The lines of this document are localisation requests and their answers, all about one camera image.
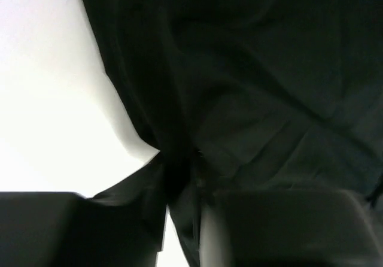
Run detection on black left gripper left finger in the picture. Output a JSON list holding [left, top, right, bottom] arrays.
[[0, 191, 167, 267]]

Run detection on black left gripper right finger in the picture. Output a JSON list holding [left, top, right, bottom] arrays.
[[200, 190, 382, 267]]

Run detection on black trousers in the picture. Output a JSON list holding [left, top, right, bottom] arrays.
[[73, 0, 383, 267]]

